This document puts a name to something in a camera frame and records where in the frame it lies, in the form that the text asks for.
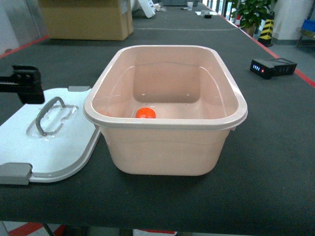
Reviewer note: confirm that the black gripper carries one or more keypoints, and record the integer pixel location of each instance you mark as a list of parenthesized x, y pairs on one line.
[(25, 81)]

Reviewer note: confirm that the white box lid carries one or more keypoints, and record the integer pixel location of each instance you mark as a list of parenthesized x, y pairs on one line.
[(47, 142)]

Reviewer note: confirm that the orange cylindrical capacitor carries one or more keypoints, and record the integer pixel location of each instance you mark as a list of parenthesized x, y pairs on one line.
[(145, 112)]

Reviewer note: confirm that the pink plastic storage box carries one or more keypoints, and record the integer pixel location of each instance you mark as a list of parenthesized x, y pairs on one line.
[(196, 100)]

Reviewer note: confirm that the cardboard box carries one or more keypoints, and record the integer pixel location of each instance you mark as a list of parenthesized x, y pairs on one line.
[(87, 19)]

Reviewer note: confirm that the black battery pack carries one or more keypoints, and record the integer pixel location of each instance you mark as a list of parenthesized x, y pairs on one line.
[(268, 68)]

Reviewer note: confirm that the white paper cup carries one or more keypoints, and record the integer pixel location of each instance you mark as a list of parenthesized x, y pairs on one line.
[(189, 5)]

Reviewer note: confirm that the potted green plant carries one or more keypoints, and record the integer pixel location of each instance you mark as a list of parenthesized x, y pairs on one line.
[(251, 13)]

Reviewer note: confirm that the yellow black striped post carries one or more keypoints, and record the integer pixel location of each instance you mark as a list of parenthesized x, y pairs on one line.
[(265, 37)]

